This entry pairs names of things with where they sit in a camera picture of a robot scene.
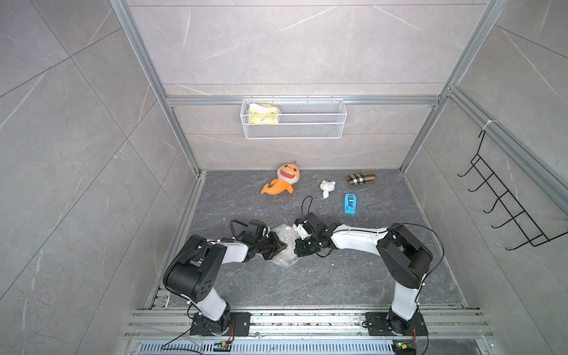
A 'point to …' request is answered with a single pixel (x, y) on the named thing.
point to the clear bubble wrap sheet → (285, 255)
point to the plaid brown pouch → (361, 178)
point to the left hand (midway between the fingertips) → (289, 242)
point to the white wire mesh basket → (299, 120)
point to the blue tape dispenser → (350, 204)
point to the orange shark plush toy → (288, 174)
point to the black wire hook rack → (532, 233)
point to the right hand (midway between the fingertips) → (296, 252)
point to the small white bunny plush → (327, 186)
